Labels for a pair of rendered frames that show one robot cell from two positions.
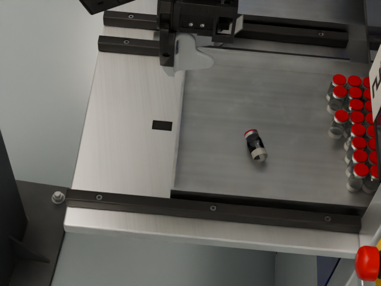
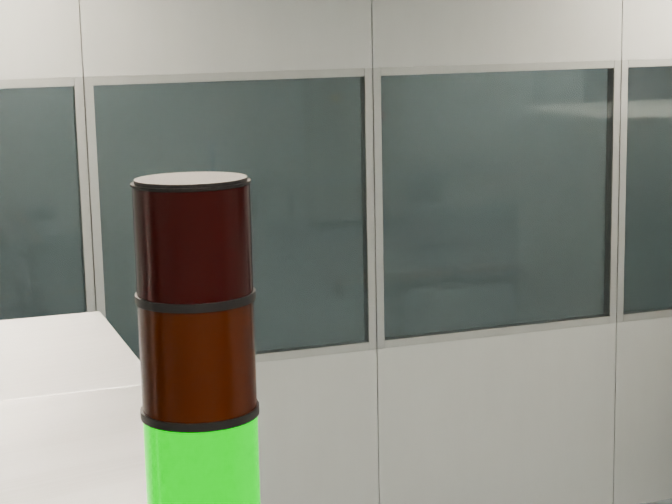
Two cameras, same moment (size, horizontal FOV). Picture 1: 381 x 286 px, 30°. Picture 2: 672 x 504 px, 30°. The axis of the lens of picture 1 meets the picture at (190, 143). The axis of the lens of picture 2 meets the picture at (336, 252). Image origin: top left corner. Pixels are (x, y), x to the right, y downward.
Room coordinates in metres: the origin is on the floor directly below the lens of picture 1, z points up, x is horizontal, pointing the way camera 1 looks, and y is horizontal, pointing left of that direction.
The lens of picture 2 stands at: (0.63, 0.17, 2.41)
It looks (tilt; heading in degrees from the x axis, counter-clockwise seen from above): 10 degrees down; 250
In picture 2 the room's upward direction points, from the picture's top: 1 degrees counter-clockwise
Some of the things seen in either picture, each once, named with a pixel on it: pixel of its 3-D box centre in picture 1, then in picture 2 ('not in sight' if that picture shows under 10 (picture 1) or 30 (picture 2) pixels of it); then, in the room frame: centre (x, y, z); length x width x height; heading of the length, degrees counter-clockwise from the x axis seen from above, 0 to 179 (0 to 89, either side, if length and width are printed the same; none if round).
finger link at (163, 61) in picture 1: (168, 32); not in sight; (0.52, 0.03, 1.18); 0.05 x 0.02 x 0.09; 0
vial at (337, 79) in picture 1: (336, 88); not in sight; (0.69, -0.21, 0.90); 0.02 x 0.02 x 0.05
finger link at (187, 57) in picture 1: (187, 59); not in sight; (0.52, 0.01, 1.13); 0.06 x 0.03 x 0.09; 90
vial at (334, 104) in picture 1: (337, 100); not in sight; (0.67, -0.21, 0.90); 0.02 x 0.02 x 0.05
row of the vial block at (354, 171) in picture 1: (354, 131); not in sight; (0.61, -0.24, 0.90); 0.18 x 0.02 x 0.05; 0
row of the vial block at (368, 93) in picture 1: (369, 133); not in sight; (0.61, -0.26, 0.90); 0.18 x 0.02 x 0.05; 0
